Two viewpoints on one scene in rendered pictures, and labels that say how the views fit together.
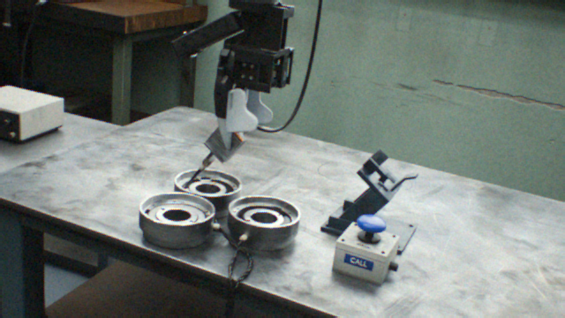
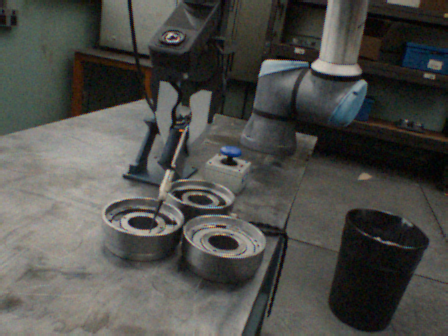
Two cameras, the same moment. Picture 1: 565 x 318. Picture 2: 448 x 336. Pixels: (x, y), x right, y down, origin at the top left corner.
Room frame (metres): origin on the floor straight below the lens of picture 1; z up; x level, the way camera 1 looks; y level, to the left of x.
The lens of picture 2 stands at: (0.89, 0.59, 1.09)
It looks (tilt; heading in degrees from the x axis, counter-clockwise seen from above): 19 degrees down; 262
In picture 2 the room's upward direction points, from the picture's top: 10 degrees clockwise
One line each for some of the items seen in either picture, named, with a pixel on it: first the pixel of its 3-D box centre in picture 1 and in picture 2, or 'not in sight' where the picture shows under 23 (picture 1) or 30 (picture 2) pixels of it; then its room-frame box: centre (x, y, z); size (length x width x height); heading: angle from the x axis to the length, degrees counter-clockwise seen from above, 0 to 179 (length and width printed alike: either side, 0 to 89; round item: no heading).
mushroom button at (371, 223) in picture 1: (369, 235); (229, 160); (0.78, -0.13, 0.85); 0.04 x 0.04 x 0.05
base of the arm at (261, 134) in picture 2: not in sight; (271, 128); (0.64, -0.45, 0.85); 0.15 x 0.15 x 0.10
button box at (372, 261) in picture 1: (370, 253); (228, 172); (0.78, -0.14, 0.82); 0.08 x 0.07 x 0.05; 68
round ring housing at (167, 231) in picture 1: (177, 220); (222, 248); (0.81, 0.14, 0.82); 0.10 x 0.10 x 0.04
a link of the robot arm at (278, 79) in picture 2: not in sight; (283, 85); (0.63, -0.44, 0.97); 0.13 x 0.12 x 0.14; 141
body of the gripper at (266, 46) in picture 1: (255, 44); (202, 34); (0.87, 0.06, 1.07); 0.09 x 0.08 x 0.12; 69
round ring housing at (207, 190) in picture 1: (207, 193); (142, 228); (0.92, 0.11, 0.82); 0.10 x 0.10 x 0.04
